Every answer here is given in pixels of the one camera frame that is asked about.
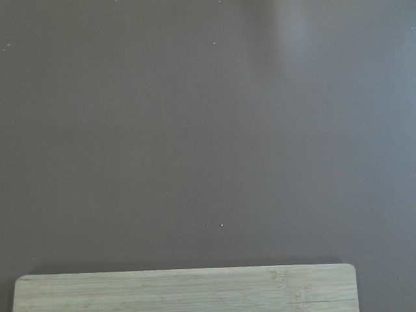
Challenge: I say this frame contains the wooden cutting board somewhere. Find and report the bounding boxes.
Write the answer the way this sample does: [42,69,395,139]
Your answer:
[12,264,359,311]

